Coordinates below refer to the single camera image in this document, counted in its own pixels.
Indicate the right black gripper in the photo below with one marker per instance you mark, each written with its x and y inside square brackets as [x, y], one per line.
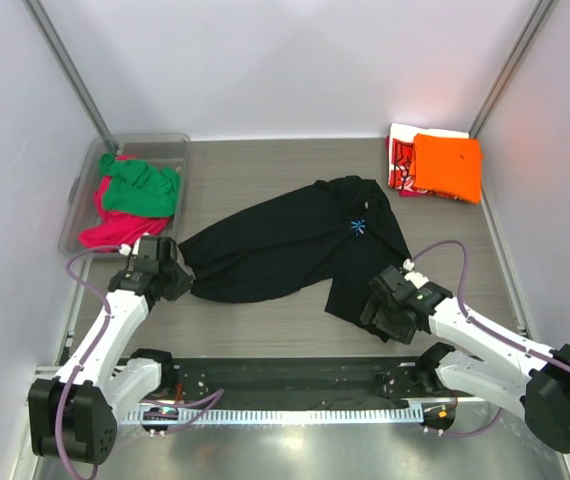
[399, 333]

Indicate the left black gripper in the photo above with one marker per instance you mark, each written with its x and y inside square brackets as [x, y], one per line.
[182, 285]

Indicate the black t-shirt blue logo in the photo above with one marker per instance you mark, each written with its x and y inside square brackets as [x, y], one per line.
[342, 230]

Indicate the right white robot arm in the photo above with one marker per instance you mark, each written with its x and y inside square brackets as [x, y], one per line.
[475, 355]

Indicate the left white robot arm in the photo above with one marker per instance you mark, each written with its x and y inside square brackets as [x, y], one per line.
[74, 415]

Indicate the pink t-shirt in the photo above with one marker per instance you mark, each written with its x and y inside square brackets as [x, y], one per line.
[118, 228]

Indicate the green t-shirt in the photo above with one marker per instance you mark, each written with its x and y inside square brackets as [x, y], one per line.
[138, 188]

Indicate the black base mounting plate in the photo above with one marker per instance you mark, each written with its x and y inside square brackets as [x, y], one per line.
[303, 383]

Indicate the orange folded t-shirt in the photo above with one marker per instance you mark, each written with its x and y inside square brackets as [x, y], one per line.
[450, 166]

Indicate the red white folded t-shirt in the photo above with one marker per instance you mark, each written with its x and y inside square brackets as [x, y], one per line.
[400, 145]

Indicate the slotted white cable duct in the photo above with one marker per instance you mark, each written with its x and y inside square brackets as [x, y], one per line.
[162, 416]

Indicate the left aluminium frame post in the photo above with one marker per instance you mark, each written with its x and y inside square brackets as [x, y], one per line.
[47, 29]

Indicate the aluminium frame post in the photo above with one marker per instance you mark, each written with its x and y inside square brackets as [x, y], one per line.
[524, 41]
[47, 29]

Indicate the right aluminium frame post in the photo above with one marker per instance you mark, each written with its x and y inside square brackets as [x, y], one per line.
[524, 41]

